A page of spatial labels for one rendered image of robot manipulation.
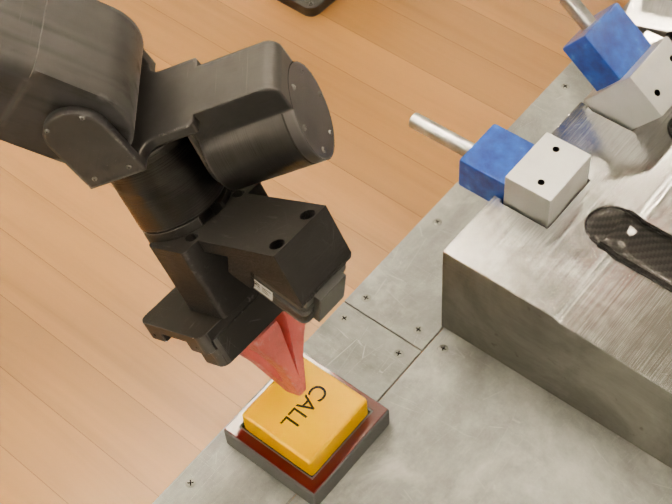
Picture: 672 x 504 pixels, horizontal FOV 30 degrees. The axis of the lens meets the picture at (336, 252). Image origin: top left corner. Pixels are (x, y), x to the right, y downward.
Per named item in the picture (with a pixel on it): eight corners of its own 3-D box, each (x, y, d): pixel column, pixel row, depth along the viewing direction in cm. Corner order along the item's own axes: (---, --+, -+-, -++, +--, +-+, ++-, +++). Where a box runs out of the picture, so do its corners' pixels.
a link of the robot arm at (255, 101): (333, 81, 74) (232, -65, 65) (335, 195, 68) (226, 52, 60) (165, 141, 78) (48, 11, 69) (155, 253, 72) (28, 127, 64)
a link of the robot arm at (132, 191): (259, 171, 75) (205, 74, 71) (242, 225, 70) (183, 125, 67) (161, 204, 77) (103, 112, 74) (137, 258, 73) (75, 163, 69)
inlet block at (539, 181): (392, 165, 91) (390, 114, 87) (433, 124, 93) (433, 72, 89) (544, 251, 86) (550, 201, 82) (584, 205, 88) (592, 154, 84)
